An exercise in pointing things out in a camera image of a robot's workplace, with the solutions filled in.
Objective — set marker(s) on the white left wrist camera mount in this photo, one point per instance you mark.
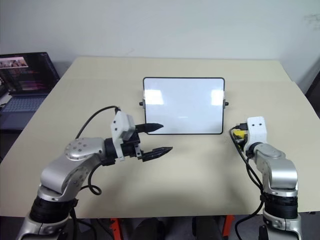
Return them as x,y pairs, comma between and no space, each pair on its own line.
120,127

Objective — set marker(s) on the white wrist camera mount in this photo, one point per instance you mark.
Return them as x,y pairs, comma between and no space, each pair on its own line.
120,127
256,132

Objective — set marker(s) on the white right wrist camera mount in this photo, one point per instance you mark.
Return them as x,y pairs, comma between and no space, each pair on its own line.
256,132

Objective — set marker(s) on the small black-framed whiteboard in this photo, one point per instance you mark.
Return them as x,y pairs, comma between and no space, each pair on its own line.
182,105

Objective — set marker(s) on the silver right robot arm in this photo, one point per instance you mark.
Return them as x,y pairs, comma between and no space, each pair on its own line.
277,170

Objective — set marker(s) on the yellow whiteboard eraser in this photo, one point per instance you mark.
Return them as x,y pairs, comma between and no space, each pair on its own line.
238,134

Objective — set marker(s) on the orange table leg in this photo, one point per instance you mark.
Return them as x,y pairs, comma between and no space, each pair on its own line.
115,228
229,227

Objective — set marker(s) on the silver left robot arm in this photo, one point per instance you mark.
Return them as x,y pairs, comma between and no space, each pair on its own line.
62,172

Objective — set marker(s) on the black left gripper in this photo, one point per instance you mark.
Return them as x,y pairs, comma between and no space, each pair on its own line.
131,147

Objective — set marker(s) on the open grey laptop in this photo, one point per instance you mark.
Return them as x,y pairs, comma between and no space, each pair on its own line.
25,85

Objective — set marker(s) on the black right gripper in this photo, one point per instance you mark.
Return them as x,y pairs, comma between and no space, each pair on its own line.
241,144

